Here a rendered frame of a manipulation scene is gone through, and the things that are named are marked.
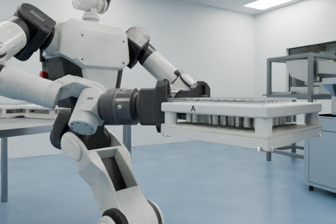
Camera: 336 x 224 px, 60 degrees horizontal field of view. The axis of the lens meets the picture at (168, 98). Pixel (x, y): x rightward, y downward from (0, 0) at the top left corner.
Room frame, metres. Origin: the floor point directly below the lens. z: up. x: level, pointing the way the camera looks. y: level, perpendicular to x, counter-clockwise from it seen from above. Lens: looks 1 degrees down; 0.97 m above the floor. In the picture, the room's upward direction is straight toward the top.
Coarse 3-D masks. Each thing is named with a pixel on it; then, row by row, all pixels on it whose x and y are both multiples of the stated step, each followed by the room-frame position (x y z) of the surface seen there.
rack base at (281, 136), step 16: (176, 128) 0.59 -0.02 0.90; (192, 128) 0.56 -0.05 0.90; (208, 128) 0.54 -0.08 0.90; (224, 128) 0.54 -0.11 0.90; (272, 128) 0.54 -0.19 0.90; (288, 128) 0.54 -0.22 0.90; (304, 128) 0.56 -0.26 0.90; (320, 128) 0.62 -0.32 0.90; (240, 144) 0.49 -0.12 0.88; (256, 144) 0.46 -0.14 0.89; (272, 144) 0.46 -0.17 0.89
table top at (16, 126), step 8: (0, 120) 1.55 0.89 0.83; (8, 120) 1.55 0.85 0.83; (16, 120) 1.55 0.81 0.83; (24, 120) 1.55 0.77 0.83; (32, 120) 1.55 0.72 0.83; (40, 120) 1.55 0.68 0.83; (48, 120) 1.55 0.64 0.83; (0, 128) 1.19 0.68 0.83; (8, 128) 1.19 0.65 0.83; (16, 128) 1.21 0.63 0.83; (24, 128) 1.24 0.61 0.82; (32, 128) 1.27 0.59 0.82; (40, 128) 1.31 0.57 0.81; (48, 128) 1.34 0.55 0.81; (0, 136) 1.16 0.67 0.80; (8, 136) 1.18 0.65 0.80
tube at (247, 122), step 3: (246, 99) 0.52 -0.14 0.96; (249, 99) 0.52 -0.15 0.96; (246, 102) 0.52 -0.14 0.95; (249, 102) 0.52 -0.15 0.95; (246, 117) 0.52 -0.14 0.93; (249, 117) 0.52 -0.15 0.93; (246, 120) 0.52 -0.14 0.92; (249, 120) 0.52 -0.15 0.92; (246, 123) 0.52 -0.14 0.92; (249, 123) 0.52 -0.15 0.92; (243, 126) 0.53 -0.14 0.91; (246, 126) 0.52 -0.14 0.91; (249, 126) 0.52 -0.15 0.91; (246, 129) 0.52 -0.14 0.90; (249, 129) 0.52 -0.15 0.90
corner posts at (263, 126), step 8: (168, 112) 0.61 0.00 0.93; (176, 112) 0.62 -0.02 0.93; (312, 112) 0.61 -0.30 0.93; (168, 120) 0.61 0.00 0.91; (176, 120) 0.62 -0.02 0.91; (256, 120) 0.47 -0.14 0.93; (264, 120) 0.46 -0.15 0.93; (304, 120) 0.63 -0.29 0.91; (312, 120) 0.61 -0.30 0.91; (256, 128) 0.47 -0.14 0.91; (264, 128) 0.46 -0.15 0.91
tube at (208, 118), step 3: (207, 99) 0.58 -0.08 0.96; (210, 99) 0.58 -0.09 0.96; (207, 102) 0.58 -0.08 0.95; (210, 102) 0.58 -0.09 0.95; (207, 114) 0.58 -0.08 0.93; (207, 117) 0.58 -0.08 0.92; (210, 117) 0.58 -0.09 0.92; (207, 120) 0.58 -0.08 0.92; (210, 120) 0.58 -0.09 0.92; (207, 123) 0.58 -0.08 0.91; (210, 123) 0.58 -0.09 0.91
